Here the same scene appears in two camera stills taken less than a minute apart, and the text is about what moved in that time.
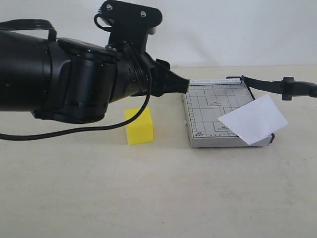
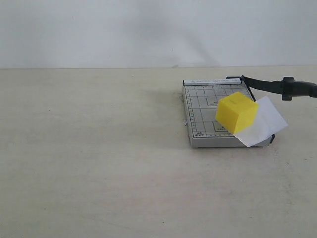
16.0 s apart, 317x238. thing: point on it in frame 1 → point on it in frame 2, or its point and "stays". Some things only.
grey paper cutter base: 208,100 stays
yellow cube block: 140,130 → 236,112
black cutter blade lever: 287,88 stays
